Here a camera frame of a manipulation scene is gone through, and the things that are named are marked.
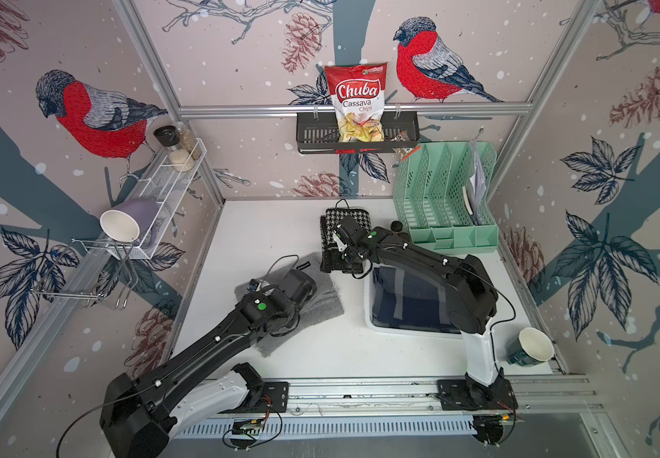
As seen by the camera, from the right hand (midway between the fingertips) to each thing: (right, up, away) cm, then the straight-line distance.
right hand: (329, 267), depth 88 cm
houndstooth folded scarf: (+1, +4, -8) cm, 9 cm away
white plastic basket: (+32, -11, -31) cm, 46 cm away
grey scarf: (-1, -11, -1) cm, 12 cm away
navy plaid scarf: (+24, -10, -1) cm, 26 cm away
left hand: (-5, -4, -10) cm, 12 cm away
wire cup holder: (-53, +3, -22) cm, 58 cm away
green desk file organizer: (+45, +28, +24) cm, 58 cm away
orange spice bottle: (+24, +13, +12) cm, 30 cm away
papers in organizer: (+49, +24, +5) cm, 54 cm away
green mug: (+56, -20, -12) cm, 61 cm away
